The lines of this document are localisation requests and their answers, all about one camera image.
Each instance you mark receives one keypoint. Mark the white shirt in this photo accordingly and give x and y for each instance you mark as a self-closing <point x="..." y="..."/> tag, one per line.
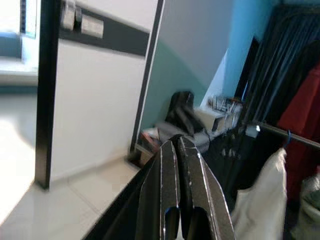
<point x="262" y="200"/>

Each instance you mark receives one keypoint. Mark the black clothes rack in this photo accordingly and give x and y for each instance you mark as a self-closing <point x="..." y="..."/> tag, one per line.
<point x="300" y="140"/>

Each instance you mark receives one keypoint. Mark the black hanging garment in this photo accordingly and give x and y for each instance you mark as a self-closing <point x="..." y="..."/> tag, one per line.
<point x="275" y="62"/>

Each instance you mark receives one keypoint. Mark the white door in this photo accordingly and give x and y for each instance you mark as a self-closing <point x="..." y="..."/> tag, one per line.
<point x="100" y="100"/>

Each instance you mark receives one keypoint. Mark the grey switch plate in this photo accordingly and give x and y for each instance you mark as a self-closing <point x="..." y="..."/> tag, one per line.
<point x="92" y="26"/>
<point x="71" y="15"/>

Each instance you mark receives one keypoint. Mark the orange cardboard box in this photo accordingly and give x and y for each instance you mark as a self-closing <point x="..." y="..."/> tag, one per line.
<point x="147" y="140"/>

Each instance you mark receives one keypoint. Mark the white low cabinet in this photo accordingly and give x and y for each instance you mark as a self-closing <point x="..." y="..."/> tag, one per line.
<point x="210" y="120"/>

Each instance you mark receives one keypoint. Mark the blue plastic hanger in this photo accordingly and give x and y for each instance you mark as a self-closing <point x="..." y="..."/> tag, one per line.
<point x="289" y="137"/>

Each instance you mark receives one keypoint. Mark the grey shorts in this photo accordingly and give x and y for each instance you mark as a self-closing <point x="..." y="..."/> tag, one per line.
<point x="310" y="212"/>

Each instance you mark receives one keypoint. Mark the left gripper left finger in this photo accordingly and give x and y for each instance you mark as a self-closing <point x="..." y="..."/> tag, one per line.
<point x="160" y="180"/>

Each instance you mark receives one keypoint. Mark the red hanging garment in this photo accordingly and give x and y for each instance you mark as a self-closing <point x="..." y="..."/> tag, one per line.
<point x="305" y="112"/>

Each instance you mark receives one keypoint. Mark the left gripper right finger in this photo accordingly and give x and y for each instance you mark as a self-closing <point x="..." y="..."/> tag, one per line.
<point x="205" y="195"/>

